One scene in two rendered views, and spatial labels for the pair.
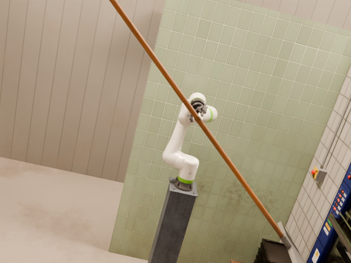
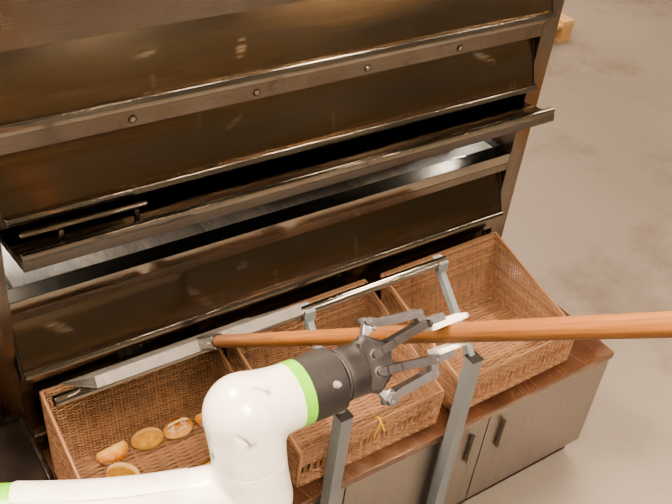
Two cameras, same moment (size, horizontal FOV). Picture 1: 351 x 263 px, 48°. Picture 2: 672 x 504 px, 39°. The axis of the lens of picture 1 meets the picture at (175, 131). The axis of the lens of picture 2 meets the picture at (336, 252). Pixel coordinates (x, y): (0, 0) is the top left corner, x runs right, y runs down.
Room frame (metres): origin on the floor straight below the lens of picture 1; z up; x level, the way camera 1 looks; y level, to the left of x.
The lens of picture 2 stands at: (2.86, 0.66, 2.88)
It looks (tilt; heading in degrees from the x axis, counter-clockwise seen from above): 37 degrees down; 234
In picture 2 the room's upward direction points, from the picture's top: 8 degrees clockwise
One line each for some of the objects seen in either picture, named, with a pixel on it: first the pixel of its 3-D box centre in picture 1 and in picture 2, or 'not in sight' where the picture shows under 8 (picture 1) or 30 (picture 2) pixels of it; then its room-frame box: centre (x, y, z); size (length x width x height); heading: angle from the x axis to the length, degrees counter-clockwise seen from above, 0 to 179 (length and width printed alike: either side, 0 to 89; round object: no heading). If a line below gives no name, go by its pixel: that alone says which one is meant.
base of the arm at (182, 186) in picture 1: (184, 179); not in sight; (2.78, -0.16, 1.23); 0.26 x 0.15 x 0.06; 6
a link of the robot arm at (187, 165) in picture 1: (187, 167); not in sight; (2.73, -0.16, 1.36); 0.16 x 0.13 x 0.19; 68
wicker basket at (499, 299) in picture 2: not in sight; (475, 317); (0.93, -1.14, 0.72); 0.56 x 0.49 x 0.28; 4
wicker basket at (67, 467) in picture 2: not in sight; (163, 444); (2.14, -1.07, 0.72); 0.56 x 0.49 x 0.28; 2
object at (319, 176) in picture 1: (318, 173); not in sight; (3.06, -1.24, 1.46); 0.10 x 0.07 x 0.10; 3
